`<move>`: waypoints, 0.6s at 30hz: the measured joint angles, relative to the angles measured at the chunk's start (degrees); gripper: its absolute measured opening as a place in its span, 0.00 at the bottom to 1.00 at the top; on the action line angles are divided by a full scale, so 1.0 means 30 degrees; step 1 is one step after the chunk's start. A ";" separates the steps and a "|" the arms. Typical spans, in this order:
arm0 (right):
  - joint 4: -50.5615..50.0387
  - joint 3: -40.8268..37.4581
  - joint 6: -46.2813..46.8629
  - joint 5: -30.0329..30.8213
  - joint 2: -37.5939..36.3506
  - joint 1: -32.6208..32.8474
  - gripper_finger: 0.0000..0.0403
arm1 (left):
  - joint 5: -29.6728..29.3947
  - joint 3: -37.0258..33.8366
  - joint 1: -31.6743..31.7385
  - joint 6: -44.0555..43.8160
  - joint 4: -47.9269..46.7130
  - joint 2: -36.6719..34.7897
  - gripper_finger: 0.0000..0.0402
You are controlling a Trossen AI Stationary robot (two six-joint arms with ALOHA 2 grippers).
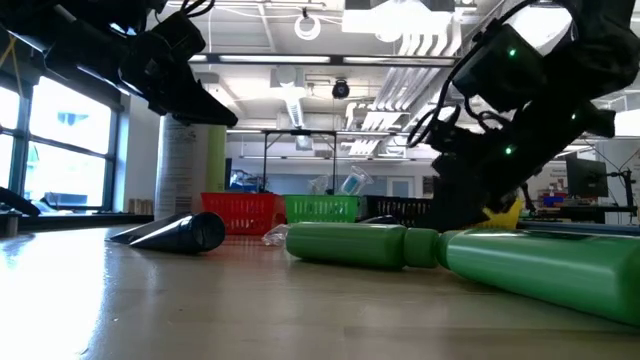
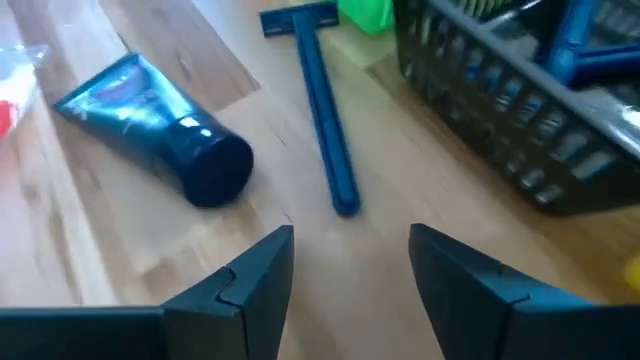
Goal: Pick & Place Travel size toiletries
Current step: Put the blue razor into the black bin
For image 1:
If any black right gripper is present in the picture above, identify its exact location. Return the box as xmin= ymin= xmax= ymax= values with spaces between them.
xmin=419 ymin=124 xmax=551 ymax=231

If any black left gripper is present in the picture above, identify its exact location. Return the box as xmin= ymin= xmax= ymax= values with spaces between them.
xmin=119 ymin=34 xmax=239 ymax=127

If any blue toothbrush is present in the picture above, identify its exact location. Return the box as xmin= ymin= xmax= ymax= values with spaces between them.
xmin=307 ymin=173 xmax=332 ymax=197
xmin=338 ymin=164 xmax=375 ymax=198

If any yellow plastic basket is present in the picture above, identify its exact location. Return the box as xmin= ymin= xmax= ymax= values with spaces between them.
xmin=472 ymin=197 xmax=526 ymax=232

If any white green wipes canister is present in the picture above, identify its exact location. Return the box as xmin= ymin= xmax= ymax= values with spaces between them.
xmin=153 ymin=113 xmax=228 ymax=224

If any black plastic basket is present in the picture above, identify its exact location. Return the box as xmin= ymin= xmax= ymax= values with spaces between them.
xmin=356 ymin=194 xmax=436 ymax=230

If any ceiling light strip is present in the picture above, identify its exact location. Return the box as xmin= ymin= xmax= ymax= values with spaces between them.
xmin=189 ymin=52 xmax=459 ymax=69

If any purple packet centre right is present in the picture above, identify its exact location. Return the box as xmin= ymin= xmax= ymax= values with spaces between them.
xmin=358 ymin=214 xmax=401 ymax=226

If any green shampoo bottle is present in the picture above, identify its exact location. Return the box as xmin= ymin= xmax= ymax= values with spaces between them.
xmin=285 ymin=221 xmax=441 ymax=272
xmin=433 ymin=228 xmax=640 ymax=329

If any red plastic basket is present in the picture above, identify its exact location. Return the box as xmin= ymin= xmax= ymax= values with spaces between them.
xmin=200 ymin=191 xmax=282 ymax=237

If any black computer monitor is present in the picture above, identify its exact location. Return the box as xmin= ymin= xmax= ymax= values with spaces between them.
xmin=564 ymin=156 xmax=610 ymax=200

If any dark blue shave tube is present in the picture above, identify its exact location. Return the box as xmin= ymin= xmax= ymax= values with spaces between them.
xmin=104 ymin=213 xmax=194 ymax=246
xmin=128 ymin=211 xmax=227 ymax=254

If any large window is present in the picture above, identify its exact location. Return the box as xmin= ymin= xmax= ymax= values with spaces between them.
xmin=0 ymin=74 xmax=121 ymax=214

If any wrapped red toothbrush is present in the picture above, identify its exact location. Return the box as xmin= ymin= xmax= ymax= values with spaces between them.
xmin=261 ymin=222 xmax=292 ymax=248

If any green plastic basket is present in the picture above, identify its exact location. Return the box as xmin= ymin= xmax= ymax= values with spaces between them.
xmin=282 ymin=194 xmax=360 ymax=225

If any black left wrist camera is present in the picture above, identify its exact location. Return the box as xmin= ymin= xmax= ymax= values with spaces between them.
xmin=151 ymin=10 xmax=208 ymax=62

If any black overhead camera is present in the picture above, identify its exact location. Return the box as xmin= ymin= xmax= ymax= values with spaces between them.
xmin=331 ymin=78 xmax=352 ymax=101

